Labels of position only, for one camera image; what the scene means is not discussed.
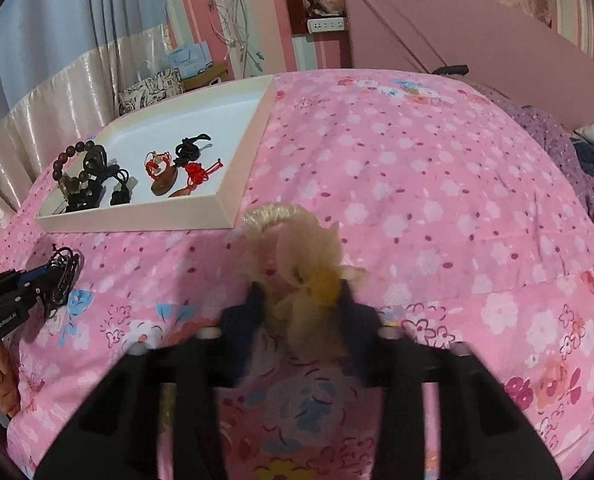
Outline black cord bracelet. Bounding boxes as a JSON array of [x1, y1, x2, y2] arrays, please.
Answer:
[[44, 244, 83, 320]]

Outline brown wooden bead bracelet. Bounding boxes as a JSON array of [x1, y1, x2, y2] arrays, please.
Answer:
[[50, 140, 109, 196]]

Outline black cord loop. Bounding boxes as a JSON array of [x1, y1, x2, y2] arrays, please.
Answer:
[[81, 146, 140, 207]]

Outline red knot wooden pendant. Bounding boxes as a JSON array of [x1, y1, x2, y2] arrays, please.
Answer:
[[144, 151, 223, 197]]

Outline cream fabric scrunchie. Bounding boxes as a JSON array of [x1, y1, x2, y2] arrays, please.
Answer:
[[241, 203, 365, 362]]

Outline watch with beige strap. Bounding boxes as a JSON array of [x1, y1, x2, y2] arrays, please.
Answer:
[[54, 169, 107, 212]]

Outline person's left hand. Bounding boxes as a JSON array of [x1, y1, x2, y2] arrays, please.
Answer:
[[0, 342, 20, 417]]

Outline cream satin curtain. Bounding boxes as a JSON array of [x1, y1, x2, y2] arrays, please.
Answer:
[[0, 24, 170, 236]]

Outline white shallow tray box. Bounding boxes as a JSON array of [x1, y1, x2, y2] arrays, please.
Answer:
[[35, 76, 276, 233]]

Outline pink floral bedspread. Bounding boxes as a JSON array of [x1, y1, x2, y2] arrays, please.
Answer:
[[0, 70, 594, 478]]

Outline black white patterned bag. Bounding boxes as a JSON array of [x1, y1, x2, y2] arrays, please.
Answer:
[[118, 68, 183, 116]]

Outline light blue gift bag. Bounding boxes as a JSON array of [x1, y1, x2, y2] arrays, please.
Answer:
[[166, 41, 213, 79]]

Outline blue sheer curtain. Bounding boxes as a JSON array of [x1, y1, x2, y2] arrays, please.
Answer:
[[0, 0, 168, 119]]

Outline cardboard box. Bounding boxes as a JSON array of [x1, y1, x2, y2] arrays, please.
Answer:
[[182, 61, 232, 92]]

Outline purple dotted blanket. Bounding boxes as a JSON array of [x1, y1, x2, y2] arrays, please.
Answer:
[[472, 84, 594, 224]]

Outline white power strip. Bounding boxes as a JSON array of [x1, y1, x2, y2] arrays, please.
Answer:
[[307, 16, 347, 35]]

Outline pink bed headboard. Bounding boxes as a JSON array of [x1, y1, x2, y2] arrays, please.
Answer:
[[345, 0, 594, 130]]

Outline hanging charger cables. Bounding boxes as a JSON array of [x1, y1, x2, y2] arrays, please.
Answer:
[[200, 0, 266, 79]]

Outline black handle on bed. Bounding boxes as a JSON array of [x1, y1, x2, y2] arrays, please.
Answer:
[[431, 64, 470, 77]]

